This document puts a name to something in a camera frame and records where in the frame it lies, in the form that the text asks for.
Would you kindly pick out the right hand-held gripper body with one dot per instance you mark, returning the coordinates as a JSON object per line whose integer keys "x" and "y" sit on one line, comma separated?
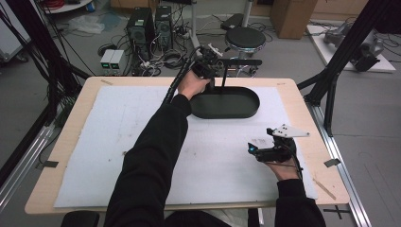
{"x": 277, "y": 153}

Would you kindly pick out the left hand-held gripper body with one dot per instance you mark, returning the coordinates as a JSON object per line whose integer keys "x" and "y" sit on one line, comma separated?
{"x": 206, "y": 64}

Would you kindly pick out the black oval tray with hanger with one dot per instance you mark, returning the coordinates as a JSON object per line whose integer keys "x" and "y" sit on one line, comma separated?
{"x": 227, "y": 104}

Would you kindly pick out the person's right hand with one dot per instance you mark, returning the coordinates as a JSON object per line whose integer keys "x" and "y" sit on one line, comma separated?
{"x": 287, "y": 170}

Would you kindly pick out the person's left hand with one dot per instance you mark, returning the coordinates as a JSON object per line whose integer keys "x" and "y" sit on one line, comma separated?
{"x": 190, "y": 85}

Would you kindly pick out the white desk leg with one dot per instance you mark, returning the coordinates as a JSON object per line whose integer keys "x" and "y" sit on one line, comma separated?
{"x": 194, "y": 25}

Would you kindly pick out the black round stool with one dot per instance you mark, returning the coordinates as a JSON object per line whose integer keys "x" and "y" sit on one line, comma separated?
{"x": 245, "y": 38}

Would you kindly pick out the black flat case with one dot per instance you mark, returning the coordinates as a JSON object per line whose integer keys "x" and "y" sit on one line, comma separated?
{"x": 231, "y": 21}

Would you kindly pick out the black tape piece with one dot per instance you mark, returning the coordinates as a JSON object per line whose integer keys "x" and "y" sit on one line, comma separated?
{"x": 332, "y": 162}
{"x": 50, "y": 164}

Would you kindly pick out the slim black computer tower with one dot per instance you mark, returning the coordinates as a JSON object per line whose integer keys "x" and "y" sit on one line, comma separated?
{"x": 164, "y": 25}

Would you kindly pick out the thin wooden stick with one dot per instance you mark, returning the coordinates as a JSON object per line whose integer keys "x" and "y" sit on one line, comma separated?
{"x": 324, "y": 188}

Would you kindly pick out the large black computer tower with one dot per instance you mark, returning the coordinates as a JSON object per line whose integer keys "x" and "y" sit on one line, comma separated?
{"x": 140, "y": 30}

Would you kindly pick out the black tape cross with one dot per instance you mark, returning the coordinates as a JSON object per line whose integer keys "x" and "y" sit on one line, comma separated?
{"x": 337, "y": 211}

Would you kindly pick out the white power supply box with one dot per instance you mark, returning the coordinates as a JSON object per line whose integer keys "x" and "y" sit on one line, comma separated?
{"x": 118, "y": 60}
{"x": 106, "y": 60}

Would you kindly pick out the cardboard box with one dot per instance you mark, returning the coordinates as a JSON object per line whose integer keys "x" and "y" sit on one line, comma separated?
{"x": 293, "y": 17}

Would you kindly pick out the white floor platform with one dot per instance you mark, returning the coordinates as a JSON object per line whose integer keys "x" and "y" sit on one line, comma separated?
{"x": 334, "y": 53}

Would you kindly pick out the white foam mat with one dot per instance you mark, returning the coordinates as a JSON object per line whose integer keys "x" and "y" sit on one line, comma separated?
{"x": 126, "y": 142}

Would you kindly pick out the clear plastic bag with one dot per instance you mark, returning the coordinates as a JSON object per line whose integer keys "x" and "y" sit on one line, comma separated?
{"x": 86, "y": 23}

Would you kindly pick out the person's leg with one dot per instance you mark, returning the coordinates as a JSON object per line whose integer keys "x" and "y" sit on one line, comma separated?
{"x": 80, "y": 219}

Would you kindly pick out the aluminium rail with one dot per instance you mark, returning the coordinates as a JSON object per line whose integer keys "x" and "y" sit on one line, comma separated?
{"x": 22, "y": 167}
{"x": 340, "y": 157}

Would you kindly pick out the black metal frame post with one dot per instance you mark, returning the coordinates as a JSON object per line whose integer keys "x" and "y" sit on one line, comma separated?
{"x": 343, "y": 53}
{"x": 38, "y": 47}

